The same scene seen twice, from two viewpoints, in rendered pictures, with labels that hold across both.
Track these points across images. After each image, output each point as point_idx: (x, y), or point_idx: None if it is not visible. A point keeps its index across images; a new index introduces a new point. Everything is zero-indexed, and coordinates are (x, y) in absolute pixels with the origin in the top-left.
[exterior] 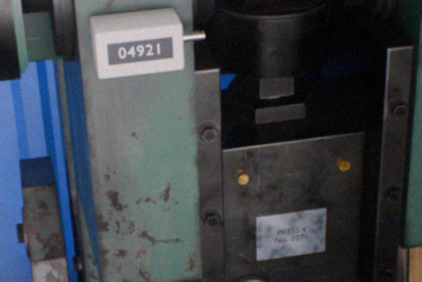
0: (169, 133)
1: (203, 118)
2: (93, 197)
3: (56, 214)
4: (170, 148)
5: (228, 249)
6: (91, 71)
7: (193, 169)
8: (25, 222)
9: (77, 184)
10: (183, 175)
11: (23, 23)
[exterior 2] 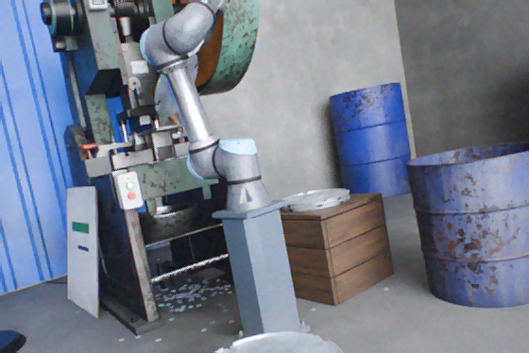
0: (107, 29)
1: (113, 28)
2: (93, 43)
3: (78, 127)
4: (108, 33)
5: (126, 70)
6: (88, 13)
7: (113, 39)
8: (70, 129)
9: (85, 92)
10: (111, 40)
11: (67, 40)
